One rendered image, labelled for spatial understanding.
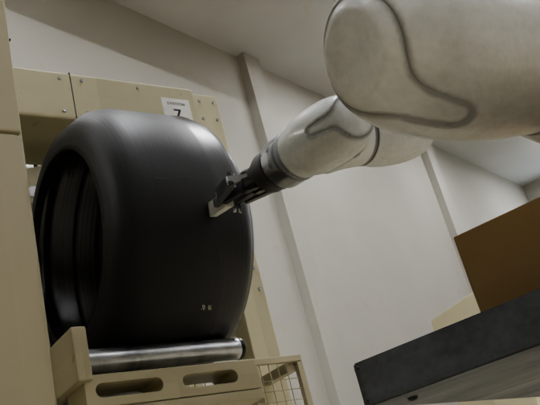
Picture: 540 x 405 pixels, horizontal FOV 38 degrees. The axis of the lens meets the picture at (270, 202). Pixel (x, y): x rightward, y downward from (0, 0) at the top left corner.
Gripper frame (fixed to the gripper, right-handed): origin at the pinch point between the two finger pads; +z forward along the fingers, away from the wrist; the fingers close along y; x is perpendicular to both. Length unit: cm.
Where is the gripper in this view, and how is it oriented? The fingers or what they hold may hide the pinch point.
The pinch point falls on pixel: (220, 204)
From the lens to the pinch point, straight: 150.6
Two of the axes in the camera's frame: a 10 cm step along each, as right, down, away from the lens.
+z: -5.5, 3.3, 7.7
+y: -8.2, -0.3, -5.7
